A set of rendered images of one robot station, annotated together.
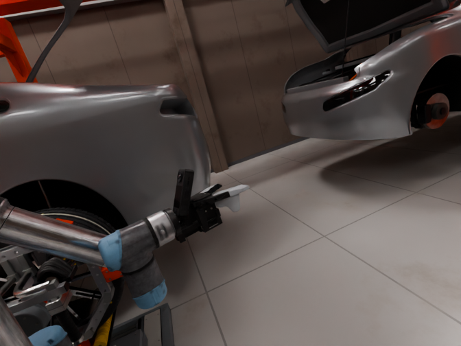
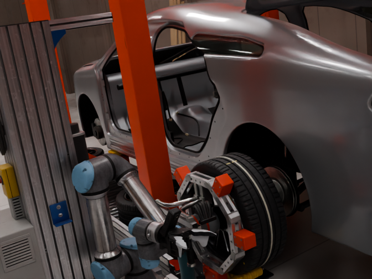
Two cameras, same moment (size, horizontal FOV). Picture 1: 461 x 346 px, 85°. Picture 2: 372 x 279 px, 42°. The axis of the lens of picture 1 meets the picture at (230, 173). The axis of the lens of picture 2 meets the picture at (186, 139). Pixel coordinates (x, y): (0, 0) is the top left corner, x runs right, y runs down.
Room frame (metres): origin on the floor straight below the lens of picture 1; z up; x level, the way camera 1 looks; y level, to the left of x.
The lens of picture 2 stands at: (0.24, -1.44, 1.96)
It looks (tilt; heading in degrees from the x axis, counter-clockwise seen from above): 14 degrees down; 74
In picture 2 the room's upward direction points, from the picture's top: 8 degrees counter-clockwise
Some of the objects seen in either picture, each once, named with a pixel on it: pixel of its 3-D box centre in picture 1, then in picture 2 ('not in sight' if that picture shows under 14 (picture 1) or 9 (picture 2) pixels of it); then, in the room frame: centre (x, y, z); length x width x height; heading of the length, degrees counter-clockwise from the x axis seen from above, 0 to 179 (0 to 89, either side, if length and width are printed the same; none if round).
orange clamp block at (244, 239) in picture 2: (114, 268); (244, 239); (1.06, 0.65, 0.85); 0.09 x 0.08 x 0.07; 103
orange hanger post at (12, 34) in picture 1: (46, 123); not in sight; (3.49, 2.12, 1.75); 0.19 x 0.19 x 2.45; 13
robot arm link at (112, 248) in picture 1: (129, 245); (143, 229); (0.51, 0.26, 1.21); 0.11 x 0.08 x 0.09; 119
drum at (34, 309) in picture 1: (34, 309); (197, 226); (0.91, 0.93, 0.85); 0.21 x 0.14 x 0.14; 13
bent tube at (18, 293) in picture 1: (34, 271); (195, 203); (0.88, 0.83, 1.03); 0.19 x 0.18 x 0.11; 13
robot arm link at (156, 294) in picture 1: (143, 277); (151, 251); (0.52, 0.27, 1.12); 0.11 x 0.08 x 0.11; 29
